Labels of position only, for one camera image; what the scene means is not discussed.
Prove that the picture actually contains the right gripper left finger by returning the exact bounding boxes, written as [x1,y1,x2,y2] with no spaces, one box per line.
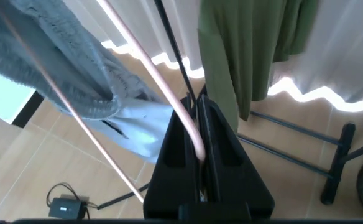
[143,96,201,218]

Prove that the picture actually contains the pale grey shorts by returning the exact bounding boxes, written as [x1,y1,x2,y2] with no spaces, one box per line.
[0,0,175,164]

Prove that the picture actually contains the black clothes rack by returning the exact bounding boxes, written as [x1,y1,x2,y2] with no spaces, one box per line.
[153,0,363,206]

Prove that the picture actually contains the pink clothes hanger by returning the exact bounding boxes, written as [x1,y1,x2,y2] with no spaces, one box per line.
[0,0,207,205]

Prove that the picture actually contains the green shirt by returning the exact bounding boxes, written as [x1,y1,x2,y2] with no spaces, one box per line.
[197,0,321,133]

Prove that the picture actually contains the beige curtain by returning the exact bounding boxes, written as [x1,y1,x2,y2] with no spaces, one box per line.
[63,0,363,103]

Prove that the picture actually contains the black power cord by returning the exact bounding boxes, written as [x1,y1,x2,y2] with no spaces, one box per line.
[96,182,151,211]

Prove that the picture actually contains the black power adapter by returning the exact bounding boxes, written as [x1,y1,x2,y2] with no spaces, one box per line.
[46,182,91,220]

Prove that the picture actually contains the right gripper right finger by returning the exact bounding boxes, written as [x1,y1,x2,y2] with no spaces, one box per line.
[200,94,275,218]

